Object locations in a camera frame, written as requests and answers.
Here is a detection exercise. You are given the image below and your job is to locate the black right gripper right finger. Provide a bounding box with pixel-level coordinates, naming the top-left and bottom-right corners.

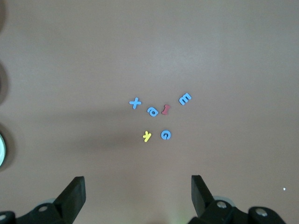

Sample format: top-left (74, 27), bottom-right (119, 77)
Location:
top-left (189, 175), bottom-right (285, 224)

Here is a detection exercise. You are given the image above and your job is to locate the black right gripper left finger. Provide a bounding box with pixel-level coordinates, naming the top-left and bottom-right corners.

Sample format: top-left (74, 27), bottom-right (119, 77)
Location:
top-left (14, 176), bottom-right (86, 224)

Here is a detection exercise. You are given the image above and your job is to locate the blue foam letter G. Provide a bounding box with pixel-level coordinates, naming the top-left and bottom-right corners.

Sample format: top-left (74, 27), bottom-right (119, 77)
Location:
top-left (160, 129), bottom-right (172, 141)

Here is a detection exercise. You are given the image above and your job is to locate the blue foam letter E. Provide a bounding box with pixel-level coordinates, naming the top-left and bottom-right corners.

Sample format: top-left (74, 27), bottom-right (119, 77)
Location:
top-left (178, 92), bottom-right (192, 106)

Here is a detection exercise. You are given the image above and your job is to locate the blue foam letter a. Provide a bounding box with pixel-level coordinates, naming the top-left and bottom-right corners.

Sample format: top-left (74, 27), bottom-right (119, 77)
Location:
top-left (146, 106), bottom-right (160, 118)

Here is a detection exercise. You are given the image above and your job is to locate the blue foam letter X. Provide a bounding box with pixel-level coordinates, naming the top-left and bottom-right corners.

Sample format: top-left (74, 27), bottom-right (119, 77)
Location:
top-left (128, 97), bottom-right (142, 110)

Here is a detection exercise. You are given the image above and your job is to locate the pale green plate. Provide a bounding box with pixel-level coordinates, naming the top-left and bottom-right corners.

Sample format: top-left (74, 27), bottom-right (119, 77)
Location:
top-left (0, 134), bottom-right (7, 168)

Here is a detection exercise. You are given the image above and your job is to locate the brown paper table cover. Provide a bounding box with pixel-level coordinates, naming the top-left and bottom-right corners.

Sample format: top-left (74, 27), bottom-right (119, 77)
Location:
top-left (0, 0), bottom-right (299, 224)

